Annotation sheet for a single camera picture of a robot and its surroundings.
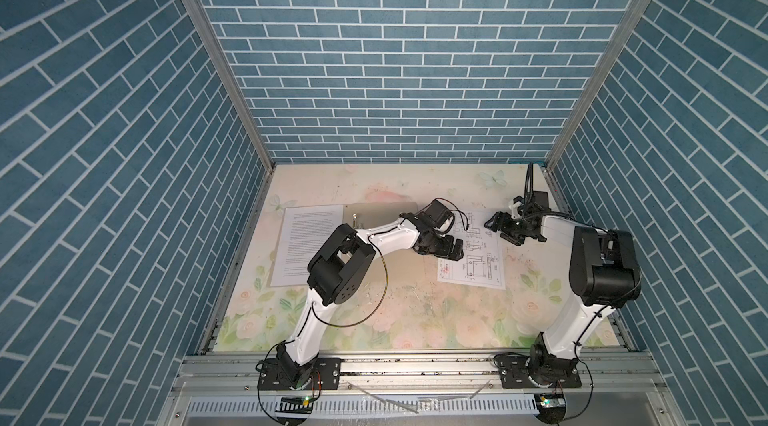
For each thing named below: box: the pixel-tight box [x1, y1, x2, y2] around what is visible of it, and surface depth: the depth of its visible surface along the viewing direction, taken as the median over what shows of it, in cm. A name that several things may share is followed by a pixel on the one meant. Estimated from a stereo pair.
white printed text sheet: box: [270, 204, 344, 287], surface depth 106 cm
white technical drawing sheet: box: [437, 210, 506, 290], surface depth 96 cm
